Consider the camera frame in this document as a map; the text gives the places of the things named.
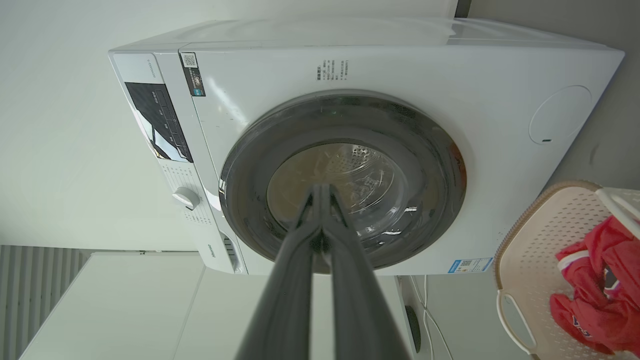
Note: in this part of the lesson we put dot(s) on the white front-load washing machine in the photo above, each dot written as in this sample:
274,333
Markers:
450,125

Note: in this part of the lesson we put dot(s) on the grey ribbed radiator panel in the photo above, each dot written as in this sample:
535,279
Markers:
30,290

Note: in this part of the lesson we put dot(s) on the beige perforated laundry basket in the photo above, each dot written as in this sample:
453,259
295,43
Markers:
535,260

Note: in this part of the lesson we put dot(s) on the white cabinet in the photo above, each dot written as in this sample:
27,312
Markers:
130,310

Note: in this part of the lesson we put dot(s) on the red garment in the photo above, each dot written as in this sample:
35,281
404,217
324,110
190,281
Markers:
600,290

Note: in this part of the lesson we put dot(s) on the white control knob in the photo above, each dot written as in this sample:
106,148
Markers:
186,198

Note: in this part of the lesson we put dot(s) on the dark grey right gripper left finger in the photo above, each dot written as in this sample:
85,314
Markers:
287,295

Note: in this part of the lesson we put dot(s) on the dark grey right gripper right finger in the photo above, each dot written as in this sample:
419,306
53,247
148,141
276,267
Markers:
357,300

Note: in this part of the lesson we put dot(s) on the round dark washing machine door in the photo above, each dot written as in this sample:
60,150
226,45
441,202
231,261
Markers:
400,165

